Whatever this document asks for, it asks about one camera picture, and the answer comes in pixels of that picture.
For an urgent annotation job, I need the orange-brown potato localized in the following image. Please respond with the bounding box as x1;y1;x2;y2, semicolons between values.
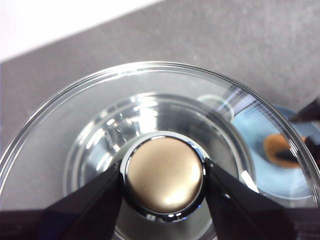
263;133;308;170

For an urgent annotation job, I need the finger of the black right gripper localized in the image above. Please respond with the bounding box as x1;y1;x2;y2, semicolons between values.
304;136;320;163
289;98;320;123

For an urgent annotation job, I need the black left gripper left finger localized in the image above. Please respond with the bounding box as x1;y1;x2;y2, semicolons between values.
0;162;125;240

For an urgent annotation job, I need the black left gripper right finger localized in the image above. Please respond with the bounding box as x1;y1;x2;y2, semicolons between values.
203;158;320;240

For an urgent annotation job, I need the blue round plate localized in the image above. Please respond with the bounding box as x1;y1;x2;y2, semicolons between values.
232;104;320;201

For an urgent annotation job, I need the glass lid with green knob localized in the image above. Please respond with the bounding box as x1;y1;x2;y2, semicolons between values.
0;59;320;240

